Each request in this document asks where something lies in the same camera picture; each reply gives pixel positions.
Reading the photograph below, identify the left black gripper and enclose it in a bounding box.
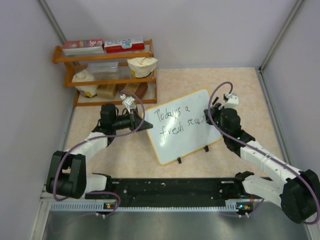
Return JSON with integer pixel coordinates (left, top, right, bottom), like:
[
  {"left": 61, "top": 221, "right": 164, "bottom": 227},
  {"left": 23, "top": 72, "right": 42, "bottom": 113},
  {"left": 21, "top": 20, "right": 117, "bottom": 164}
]
[{"left": 112, "top": 109, "right": 152, "bottom": 133}]

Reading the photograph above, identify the yellow framed whiteboard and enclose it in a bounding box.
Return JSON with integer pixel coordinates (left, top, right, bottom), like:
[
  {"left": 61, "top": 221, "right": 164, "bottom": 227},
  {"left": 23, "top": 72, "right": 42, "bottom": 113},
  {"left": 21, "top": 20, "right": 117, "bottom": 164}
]
[{"left": 144, "top": 88, "right": 221, "bottom": 165}]

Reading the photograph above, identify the white black marker pen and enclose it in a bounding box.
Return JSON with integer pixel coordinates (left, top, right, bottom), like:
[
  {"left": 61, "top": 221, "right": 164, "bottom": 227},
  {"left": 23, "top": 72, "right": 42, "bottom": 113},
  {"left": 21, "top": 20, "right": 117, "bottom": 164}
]
[{"left": 199, "top": 96, "right": 219, "bottom": 123}]

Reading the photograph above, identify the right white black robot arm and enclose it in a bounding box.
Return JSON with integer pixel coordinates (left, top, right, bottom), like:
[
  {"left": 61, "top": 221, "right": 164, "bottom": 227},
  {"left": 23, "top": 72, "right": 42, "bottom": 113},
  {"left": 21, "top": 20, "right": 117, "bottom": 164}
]
[{"left": 203, "top": 103, "right": 320, "bottom": 224}]

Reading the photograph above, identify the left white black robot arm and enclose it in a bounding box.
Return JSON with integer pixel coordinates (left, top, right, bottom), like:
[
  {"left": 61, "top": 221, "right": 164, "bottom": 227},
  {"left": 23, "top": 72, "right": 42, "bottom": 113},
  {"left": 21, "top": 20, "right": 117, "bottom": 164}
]
[{"left": 46, "top": 103, "right": 153, "bottom": 199}]

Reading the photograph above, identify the black whiteboard clip right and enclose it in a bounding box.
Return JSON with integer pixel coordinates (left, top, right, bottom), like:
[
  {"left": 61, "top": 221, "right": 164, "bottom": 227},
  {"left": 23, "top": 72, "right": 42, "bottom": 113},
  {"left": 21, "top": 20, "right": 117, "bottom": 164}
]
[{"left": 203, "top": 145, "right": 209, "bottom": 153}]

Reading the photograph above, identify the reddish brown packet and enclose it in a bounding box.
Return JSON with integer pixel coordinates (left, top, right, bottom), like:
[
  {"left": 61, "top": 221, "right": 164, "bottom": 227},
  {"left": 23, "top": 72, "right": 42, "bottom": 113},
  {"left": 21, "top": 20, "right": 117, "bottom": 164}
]
[{"left": 117, "top": 82, "right": 148, "bottom": 99}]

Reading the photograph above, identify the tan brown box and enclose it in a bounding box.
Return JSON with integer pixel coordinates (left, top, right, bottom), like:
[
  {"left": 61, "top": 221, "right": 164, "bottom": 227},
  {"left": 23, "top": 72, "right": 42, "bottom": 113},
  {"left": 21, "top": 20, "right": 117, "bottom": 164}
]
[{"left": 96, "top": 84, "right": 118, "bottom": 100}]

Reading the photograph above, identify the wooden three tier shelf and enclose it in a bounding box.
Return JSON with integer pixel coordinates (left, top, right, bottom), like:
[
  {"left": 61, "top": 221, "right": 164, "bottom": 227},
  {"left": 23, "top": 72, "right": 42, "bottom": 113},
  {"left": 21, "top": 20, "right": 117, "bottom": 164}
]
[{"left": 51, "top": 39, "right": 158, "bottom": 104}]

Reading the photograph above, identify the cream paper bag right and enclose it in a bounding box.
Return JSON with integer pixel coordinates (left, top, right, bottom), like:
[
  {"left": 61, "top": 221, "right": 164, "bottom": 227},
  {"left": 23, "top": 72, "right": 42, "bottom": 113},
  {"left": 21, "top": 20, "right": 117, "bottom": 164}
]
[{"left": 127, "top": 57, "right": 158, "bottom": 78}]

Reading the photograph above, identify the clear plastic container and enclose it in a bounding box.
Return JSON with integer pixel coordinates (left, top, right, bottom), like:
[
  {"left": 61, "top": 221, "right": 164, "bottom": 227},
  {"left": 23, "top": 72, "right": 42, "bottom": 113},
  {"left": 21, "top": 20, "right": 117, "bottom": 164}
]
[{"left": 87, "top": 62, "right": 120, "bottom": 81}]

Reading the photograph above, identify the white flour bag left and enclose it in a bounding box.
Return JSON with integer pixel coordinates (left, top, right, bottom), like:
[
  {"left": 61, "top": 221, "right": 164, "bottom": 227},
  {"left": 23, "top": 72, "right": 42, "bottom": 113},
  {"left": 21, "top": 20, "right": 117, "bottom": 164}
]
[{"left": 72, "top": 69, "right": 99, "bottom": 99}]

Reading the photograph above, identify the red white box right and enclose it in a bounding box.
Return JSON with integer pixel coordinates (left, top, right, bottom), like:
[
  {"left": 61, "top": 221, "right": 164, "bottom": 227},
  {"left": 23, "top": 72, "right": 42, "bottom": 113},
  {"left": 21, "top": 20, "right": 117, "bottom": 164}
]
[{"left": 104, "top": 37, "right": 145, "bottom": 54}]

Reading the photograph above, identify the red white box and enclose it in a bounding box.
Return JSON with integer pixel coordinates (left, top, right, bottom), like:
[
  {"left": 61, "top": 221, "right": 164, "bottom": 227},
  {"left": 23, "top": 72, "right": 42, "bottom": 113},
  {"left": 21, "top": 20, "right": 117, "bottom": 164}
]
[
  {"left": 62, "top": 38, "right": 105, "bottom": 56},
  {"left": 104, "top": 37, "right": 145, "bottom": 54}
]

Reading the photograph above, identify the red white box left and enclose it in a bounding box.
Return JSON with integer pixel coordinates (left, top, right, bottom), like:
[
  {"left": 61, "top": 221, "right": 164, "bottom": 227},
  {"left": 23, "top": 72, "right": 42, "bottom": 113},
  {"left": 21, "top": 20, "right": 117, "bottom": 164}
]
[{"left": 62, "top": 38, "right": 105, "bottom": 56}]

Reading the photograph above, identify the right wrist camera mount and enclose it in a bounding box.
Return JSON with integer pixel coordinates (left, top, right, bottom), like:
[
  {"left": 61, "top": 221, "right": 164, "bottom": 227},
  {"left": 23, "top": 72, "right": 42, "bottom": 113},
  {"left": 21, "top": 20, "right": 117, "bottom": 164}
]
[{"left": 222, "top": 93, "right": 239, "bottom": 109}]

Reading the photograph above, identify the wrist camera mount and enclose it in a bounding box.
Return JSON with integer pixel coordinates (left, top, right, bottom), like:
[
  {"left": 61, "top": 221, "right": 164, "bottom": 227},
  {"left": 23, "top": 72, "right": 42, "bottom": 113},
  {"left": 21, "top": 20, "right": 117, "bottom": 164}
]
[
  {"left": 120, "top": 93, "right": 136, "bottom": 112},
  {"left": 222, "top": 93, "right": 239, "bottom": 109}
]

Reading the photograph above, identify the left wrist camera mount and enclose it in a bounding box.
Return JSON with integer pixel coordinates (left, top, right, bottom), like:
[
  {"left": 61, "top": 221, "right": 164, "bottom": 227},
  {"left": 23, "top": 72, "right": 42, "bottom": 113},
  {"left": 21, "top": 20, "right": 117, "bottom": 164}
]
[{"left": 120, "top": 93, "right": 136, "bottom": 112}]

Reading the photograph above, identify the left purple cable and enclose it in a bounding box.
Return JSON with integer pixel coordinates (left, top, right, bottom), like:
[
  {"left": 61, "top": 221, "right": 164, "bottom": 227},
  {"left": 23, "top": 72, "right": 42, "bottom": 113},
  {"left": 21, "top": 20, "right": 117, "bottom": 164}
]
[{"left": 53, "top": 89, "right": 146, "bottom": 217}]

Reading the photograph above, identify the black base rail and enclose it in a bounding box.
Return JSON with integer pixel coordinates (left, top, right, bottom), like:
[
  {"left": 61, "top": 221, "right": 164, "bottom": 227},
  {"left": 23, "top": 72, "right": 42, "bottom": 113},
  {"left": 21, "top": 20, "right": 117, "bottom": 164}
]
[{"left": 84, "top": 177, "right": 253, "bottom": 208}]

